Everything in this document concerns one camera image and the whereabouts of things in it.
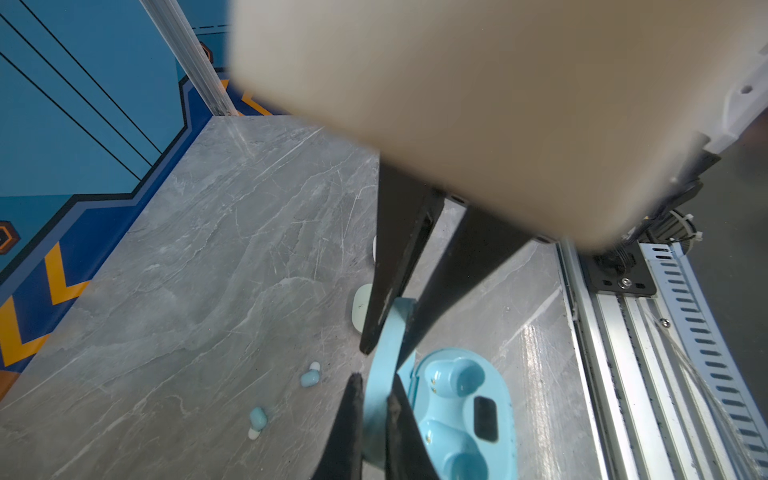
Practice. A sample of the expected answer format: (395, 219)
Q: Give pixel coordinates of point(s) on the aluminium front rail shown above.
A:
(668, 401)

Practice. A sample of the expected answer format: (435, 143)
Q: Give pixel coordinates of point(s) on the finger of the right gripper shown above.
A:
(407, 212)
(481, 243)

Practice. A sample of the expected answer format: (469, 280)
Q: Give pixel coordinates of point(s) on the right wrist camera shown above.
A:
(567, 118)

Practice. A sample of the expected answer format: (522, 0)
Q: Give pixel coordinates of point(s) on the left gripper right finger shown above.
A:
(406, 455)

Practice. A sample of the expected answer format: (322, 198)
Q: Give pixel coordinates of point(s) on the green charging case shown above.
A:
(360, 305)

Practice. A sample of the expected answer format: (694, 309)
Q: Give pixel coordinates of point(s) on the blue earbud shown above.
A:
(258, 421)
(312, 376)

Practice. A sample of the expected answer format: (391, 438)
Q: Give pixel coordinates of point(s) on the blue earbud upper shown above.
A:
(312, 376)

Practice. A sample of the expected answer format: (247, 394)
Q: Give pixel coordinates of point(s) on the blue earbud lower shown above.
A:
(258, 421)

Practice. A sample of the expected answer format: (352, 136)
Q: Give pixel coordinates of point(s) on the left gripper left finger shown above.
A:
(342, 456)

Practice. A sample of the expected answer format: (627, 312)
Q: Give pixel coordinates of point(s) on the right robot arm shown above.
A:
(739, 109)

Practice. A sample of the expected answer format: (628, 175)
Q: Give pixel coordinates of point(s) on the blue charging case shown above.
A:
(461, 404)

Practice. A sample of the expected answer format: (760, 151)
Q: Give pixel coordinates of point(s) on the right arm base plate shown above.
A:
(621, 270)

